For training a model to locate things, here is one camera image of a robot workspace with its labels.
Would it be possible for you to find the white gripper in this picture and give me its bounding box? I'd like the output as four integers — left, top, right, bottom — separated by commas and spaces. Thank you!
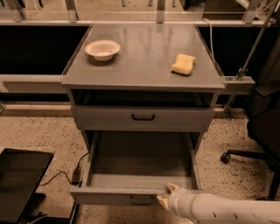
157, 183, 194, 218

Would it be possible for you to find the grey drawer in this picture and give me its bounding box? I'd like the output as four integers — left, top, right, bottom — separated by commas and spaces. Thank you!
72, 106, 214, 132
70, 131, 201, 207

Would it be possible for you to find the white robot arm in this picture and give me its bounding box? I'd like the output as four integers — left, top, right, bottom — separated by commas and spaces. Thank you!
157, 183, 280, 224

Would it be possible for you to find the grey drawer cabinet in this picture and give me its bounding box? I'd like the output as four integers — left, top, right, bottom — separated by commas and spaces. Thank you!
62, 23, 225, 149

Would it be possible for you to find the grey top drawer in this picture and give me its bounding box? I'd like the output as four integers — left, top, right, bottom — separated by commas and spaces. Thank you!
72, 106, 214, 132

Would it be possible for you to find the black stand bar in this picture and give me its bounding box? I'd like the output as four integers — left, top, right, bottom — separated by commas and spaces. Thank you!
68, 203, 80, 224

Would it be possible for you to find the black power adapter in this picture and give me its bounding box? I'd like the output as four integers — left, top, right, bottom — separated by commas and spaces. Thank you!
71, 167, 81, 185

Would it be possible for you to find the black office chair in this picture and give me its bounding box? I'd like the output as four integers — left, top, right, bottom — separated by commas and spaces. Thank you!
220, 43, 280, 200

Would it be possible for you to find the yellow sponge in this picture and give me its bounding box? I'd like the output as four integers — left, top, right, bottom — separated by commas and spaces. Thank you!
171, 53, 196, 75

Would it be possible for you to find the black monitor screen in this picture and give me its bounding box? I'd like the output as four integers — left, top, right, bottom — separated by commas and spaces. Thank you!
0, 148, 53, 223

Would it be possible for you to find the white bowl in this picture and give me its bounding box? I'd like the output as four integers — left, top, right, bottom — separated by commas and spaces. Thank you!
85, 40, 121, 61

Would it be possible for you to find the metal diagonal rod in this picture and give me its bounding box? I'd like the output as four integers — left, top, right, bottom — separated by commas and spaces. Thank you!
224, 0, 279, 119

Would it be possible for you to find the black adapter cable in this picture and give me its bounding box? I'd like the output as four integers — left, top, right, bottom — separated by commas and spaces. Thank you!
38, 153, 88, 186

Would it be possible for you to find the white cable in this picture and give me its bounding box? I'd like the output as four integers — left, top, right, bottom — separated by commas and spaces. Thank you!
201, 17, 217, 66

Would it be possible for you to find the metal rail frame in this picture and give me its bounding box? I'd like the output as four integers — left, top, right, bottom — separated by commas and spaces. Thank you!
1, 22, 254, 95

